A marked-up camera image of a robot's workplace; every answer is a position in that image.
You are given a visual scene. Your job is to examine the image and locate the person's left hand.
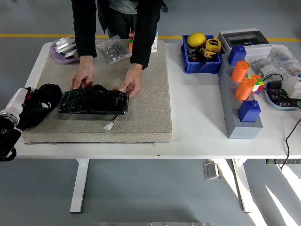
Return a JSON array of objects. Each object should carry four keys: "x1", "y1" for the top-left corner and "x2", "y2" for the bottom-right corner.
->
[{"x1": 112, "y1": 63, "x2": 143, "y2": 99}]

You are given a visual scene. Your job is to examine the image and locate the person's right hand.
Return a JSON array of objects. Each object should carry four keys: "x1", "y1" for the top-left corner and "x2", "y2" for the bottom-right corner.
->
[{"x1": 70, "y1": 55, "x2": 95, "y2": 91}]

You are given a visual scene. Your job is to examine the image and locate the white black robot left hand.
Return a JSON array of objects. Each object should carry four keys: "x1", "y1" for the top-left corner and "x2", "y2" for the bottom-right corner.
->
[{"x1": 6, "y1": 86, "x2": 52, "y2": 116}]

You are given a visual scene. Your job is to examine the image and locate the black glossy panel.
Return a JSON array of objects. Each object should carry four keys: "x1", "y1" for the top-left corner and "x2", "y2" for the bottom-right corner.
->
[{"x1": 58, "y1": 84, "x2": 129, "y2": 116}]

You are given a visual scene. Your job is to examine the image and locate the black rag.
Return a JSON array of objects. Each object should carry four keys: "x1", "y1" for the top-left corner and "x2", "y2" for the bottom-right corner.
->
[{"x1": 16, "y1": 83, "x2": 63, "y2": 131}]

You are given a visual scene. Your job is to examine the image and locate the white long plastic bar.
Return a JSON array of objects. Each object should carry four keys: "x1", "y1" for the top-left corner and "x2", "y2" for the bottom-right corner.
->
[{"x1": 63, "y1": 48, "x2": 79, "y2": 58}]

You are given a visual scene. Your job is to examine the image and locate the purple tray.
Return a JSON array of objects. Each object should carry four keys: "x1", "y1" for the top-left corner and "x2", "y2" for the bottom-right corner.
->
[{"x1": 49, "y1": 39, "x2": 80, "y2": 65}]

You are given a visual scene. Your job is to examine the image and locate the grey-brown mat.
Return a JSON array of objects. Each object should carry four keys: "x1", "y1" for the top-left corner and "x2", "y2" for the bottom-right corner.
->
[{"x1": 20, "y1": 39, "x2": 173, "y2": 145}]

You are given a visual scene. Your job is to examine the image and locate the white flat plastic bar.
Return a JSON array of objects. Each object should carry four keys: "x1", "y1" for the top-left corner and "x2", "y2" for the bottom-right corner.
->
[{"x1": 54, "y1": 41, "x2": 76, "y2": 53}]

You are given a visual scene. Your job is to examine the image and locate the clear bag of metal nuts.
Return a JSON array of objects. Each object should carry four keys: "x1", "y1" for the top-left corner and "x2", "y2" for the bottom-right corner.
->
[{"x1": 95, "y1": 34, "x2": 132, "y2": 66}]

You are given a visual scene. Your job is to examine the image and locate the small white plastic block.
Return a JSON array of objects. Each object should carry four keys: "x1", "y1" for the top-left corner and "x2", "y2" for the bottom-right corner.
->
[{"x1": 56, "y1": 37, "x2": 73, "y2": 47}]

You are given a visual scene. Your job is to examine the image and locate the tall multicoloured puzzle cube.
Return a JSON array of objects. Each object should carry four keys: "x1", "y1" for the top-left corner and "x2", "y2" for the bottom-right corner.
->
[{"x1": 128, "y1": 30, "x2": 135, "y2": 50}]

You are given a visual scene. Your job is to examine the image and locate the person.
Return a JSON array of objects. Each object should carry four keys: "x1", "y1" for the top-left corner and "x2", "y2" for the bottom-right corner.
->
[{"x1": 70, "y1": 0, "x2": 165, "y2": 99}]

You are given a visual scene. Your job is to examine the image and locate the black part in bin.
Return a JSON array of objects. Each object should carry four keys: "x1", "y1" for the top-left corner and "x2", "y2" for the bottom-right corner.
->
[{"x1": 187, "y1": 46, "x2": 200, "y2": 63}]

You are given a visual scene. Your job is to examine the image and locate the blue plastic bin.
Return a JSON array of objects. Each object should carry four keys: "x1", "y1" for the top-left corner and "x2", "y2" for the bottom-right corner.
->
[{"x1": 181, "y1": 34, "x2": 222, "y2": 75}]

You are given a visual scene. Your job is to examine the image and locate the yellow round ball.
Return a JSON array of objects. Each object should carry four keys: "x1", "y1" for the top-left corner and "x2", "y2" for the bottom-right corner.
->
[{"x1": 187, "y1": 32, "x2": 207, "y2": 48}]

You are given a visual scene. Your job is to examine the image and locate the small yellow black tape measure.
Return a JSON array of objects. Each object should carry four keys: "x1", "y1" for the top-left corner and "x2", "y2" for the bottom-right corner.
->
[{"x1": 199, "y1": 48, "x2": 216, "y2": 62}]

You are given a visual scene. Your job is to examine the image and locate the large yellow tape measure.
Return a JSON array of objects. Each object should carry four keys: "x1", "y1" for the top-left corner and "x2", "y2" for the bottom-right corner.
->
[{"x1": 205, "y1": 38, "x2": 222, "y2": 53}]

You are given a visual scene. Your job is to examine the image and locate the blue plastic block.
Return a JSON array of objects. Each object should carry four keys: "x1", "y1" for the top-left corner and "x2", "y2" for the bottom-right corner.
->
[
  {"x1": 227, "y1": 44, "x2": 247, "y2": 66},
  {"x1": 237, "y1": 100, "x2": 261, "y2": 122}
]

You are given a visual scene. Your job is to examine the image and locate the orange plastic cylinder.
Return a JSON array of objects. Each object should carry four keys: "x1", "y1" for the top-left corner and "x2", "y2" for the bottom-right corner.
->
[
  {"x1": 234, "y1": 78, "x2": 255, "y2": 101},
  {"x1": 230, "y1": 60, "x2": 250, "y2": 82}
]

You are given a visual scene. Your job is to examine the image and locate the white table leg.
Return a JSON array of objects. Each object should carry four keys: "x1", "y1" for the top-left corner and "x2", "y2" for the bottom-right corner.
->
[
  {"x1": 231, "y1": 159, "x2": 256, "y2": 213},
  {"x1": 70, "y1": 159, "x2": 90, "y2": 214}
]

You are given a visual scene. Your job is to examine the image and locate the grey stepped stand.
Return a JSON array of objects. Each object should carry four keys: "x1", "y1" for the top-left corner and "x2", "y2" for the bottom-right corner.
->
[{"x1": 218, "y1": 56, "x2": 263, "y2": 140}]

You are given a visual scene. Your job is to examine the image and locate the grey metal floor box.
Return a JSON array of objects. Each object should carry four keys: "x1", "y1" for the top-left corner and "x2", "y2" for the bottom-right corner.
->
[{"x1": 203, "y1": 160, "x2": 224, "y2": 181}]

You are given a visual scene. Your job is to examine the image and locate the small multicoloured puzzle cube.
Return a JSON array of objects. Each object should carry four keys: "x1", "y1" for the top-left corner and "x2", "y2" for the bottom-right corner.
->
[{"x1": 248, "y1": 74, "x2": 265, "y2": 94}]

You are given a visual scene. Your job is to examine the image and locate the blue-grey tray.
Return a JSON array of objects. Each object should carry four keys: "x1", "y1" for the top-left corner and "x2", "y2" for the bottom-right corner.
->
[{"x1": 264, "y1": 81, "x2": 301, "y2": 111}]

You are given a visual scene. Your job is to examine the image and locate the black electronic components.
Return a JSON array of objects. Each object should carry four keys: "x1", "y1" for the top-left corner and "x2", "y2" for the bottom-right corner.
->
[{"x1": 268, "y1": 81, "x2": 293, "y2": 108}]

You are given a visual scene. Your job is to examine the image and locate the clear bag of small parts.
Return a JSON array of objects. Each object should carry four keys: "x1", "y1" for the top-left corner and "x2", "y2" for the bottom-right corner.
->
[{"x1": 249, "y1": 46, "x2": 301, "y2": 81}]

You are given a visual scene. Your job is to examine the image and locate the white circuit breaker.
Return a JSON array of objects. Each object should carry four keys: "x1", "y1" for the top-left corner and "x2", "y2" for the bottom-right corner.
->
[{"x1": 281, "y1": 73, "x2": 301, "y2": 99}]

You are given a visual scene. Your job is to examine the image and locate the black power strip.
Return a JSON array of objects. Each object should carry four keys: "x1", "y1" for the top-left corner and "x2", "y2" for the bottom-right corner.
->
[{"x1": 265, "y1": 159, "x2": 301, "y2": 165}]

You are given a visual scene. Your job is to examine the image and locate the panel wire with white connector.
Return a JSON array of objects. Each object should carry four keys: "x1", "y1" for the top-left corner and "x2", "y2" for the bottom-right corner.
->
[{"x1": 103, "y1": 114, "x2": 122, "y2": 131}]

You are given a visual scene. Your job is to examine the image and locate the grey electrical enclosure box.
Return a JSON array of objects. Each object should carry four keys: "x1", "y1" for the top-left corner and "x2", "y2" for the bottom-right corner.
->
[{"x1": 217, "y1": 30, "x2": 271, "y2": 62}]

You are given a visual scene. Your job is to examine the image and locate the black cable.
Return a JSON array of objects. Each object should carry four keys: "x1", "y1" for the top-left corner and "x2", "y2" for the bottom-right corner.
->
[{"x1": 262, "y1": 73, "x2": 301, "y2": 170}]

